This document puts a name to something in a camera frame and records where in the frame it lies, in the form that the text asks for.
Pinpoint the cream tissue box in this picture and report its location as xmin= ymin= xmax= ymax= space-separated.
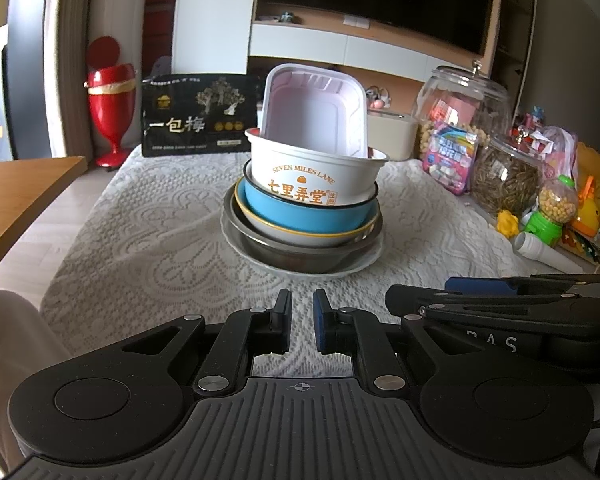
xmin=367 ymin=110 xmax=418 ymax=162

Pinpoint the black snack bag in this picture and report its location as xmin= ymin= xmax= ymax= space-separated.
xmin=142 ymin=74 xmax=258 ymax=157

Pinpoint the white bowl yellow rim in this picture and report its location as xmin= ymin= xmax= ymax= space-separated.
xmin=233 ymin=178 xmax=380 ymax=248

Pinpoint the yellow duck toy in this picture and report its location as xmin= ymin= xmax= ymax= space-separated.
xmin=496 ymin=210 xmax=520 ymax=240

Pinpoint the sunflower seed glass jar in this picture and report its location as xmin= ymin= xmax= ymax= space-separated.
xmin=470 ymin=136 xmax=543 ymax=218

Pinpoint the white paper bowl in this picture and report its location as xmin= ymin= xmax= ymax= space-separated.
xmin=246 ymin=128 xmax=388 ymax=206

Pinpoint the large glass jar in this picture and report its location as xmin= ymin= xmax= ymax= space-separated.
xmin=411 ymin=60 xmax=512 ymax=159

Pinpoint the stainless steel bowl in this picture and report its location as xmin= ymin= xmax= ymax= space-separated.
xmin=222 ymin=184 xmax=385 ymax=276

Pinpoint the red trash bin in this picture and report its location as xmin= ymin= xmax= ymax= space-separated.
xmin=83 ymin=36 xmax=136 ymax=170

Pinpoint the wooden side table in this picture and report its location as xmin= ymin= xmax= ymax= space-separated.
xmin=0 ymin=156 xmax=87 ymax=263

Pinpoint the pink plastic bag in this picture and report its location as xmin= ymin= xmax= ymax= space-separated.
xmin=511 ymin=109 xmax=580 ymax=187

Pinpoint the white lace tablecloth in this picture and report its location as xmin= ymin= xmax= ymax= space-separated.
xmin=41 ymin=152 xmax=541 ymax=377

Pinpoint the pink marshmallow bag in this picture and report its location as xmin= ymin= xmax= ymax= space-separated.
xmin=422 ymin=120 xmax=479 ymax=195

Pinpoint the blue enamel bowl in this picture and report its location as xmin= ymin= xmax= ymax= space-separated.
xmin=242 ymin=160 xmax=378 ymax=234

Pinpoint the red white plastic tray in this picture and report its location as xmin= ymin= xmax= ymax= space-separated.
xmin=260 ymin=63 xmax=368 ymax=158

